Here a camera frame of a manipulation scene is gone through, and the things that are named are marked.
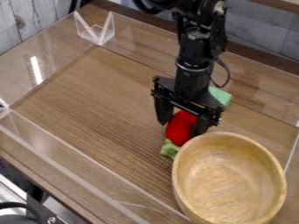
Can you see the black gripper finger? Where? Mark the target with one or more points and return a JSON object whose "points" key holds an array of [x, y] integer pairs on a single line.
{"points": [[163, 110], [200, 126]]}

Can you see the red plush strawberry green leaves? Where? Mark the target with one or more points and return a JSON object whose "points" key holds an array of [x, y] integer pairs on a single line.
{"points": [[177, 133]]}

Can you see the wooden bowl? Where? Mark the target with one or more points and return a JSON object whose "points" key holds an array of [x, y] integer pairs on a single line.
{"points": [[227, 180]]}

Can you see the black metal stand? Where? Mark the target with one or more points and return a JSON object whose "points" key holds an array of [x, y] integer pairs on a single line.
{"points": [[37, 214]]}

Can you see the clear acrylic corner bracket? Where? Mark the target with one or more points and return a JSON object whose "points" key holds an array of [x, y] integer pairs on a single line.
{"points": [[96, 34]]}

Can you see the clear acrylic front wall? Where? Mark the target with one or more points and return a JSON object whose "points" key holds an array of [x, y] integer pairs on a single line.
{"points": [[82, 184]]}

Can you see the green rectangular block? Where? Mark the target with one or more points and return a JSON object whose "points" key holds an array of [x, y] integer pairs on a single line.
{"points": [[221, 96]]}

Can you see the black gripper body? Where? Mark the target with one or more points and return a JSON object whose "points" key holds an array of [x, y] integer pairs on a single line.
{"points": [[203, 105]]}

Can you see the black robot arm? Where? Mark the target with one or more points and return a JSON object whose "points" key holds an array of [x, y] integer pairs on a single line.
{"points": [[200, 26]]}

